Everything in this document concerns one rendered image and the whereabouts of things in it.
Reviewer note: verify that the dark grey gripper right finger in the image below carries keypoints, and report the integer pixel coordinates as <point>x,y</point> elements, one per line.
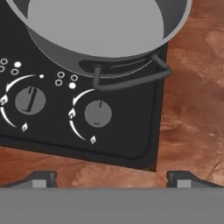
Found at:
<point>178,178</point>

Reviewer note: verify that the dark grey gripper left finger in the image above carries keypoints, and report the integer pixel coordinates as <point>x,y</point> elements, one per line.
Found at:
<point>43,178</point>

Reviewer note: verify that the black stove hob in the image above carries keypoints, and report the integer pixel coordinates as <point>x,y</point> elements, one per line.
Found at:
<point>122,131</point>

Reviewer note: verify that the grey stove knob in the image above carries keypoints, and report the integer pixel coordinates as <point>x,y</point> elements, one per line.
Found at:
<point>98,113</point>
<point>30,100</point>

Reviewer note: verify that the grey metal pot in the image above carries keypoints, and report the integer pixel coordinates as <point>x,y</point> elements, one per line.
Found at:
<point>99,32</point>

